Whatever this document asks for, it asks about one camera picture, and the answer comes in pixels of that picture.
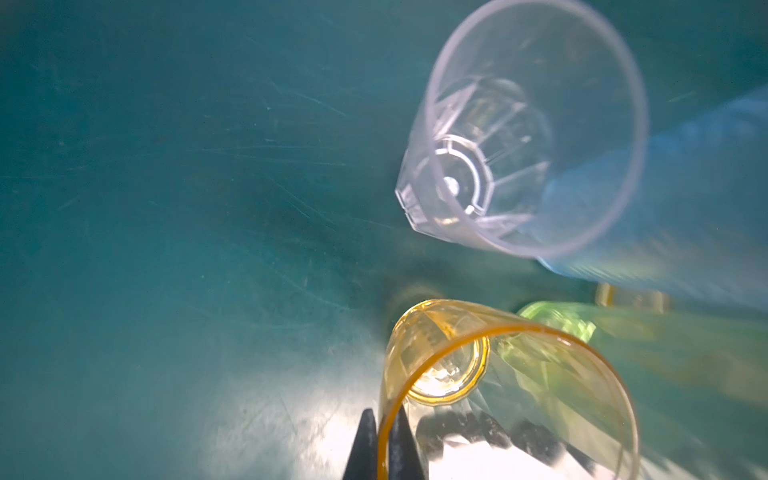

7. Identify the clear faceted glass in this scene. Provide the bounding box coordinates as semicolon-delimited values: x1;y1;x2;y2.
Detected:
395;1;649;259

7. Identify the tall orange glass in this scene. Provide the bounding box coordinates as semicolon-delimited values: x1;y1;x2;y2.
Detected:
595;283;670;313

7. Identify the orange short glass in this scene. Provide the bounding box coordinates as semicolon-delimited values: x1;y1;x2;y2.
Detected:
377;299;641;479

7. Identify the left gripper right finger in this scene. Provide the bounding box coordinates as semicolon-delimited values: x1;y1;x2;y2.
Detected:
388;407;425;480

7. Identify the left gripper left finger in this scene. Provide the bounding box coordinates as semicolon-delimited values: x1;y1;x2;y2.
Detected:
342;408;378;480

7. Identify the tall clear bluish glass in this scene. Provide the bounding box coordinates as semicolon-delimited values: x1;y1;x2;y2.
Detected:
540;87;767;310

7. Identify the tall green glass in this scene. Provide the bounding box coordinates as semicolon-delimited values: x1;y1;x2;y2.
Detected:
519;301;767;479

